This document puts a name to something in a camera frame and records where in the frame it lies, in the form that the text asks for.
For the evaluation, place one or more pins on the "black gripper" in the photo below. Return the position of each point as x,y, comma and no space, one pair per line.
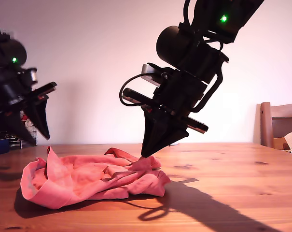
22,96
179,96

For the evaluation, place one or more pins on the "red underwear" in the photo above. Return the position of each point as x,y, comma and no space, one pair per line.
87,178

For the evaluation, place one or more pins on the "brown cardboard box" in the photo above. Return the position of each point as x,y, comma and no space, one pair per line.
278,143

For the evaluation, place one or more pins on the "wooden chair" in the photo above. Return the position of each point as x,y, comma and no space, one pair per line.
266,125

